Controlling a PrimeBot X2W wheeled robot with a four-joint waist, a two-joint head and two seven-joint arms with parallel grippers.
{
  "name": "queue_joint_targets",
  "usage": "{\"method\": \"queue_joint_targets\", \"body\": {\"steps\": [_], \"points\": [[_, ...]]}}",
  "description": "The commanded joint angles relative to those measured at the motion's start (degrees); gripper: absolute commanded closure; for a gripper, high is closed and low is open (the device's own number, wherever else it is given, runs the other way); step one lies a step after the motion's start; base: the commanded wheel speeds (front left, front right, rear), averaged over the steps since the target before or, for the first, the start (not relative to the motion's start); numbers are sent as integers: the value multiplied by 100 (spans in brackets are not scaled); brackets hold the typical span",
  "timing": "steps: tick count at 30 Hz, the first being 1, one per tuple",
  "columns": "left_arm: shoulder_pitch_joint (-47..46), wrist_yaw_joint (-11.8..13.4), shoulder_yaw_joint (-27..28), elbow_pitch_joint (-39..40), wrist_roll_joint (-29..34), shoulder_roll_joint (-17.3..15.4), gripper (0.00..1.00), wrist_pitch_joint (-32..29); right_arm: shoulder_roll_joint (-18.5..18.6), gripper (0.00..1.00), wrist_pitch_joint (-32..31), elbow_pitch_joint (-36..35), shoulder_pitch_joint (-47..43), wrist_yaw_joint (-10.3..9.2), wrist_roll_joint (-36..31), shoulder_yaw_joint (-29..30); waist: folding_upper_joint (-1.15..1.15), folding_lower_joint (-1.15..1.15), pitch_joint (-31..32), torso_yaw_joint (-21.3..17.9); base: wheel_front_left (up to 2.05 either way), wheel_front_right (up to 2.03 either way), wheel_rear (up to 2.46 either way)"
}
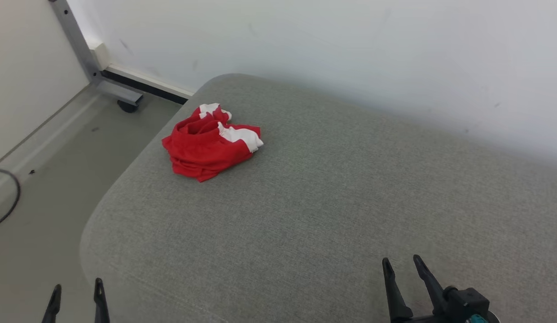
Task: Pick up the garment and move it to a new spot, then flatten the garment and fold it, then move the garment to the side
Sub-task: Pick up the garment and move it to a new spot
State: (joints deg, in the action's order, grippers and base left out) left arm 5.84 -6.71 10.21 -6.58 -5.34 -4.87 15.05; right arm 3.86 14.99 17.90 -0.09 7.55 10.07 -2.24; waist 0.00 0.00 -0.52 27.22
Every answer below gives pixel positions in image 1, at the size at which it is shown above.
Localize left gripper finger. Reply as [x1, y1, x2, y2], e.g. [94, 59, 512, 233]
[41, 284, 62, 323]
[93, 278, 110, 323]

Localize red and white shorts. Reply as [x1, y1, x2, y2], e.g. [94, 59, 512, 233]
[161, 103, 264, 183]

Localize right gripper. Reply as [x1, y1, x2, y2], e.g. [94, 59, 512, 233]
[382, 254, 450, 323]

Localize grey metal frame with caster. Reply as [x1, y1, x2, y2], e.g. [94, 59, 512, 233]
[48, 0, 144, 113]

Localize black floor cable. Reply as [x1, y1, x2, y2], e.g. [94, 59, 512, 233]
[0, 168, 22, 230]

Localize grey fabric sofa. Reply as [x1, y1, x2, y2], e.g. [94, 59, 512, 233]
[79, 73, 557, 323]

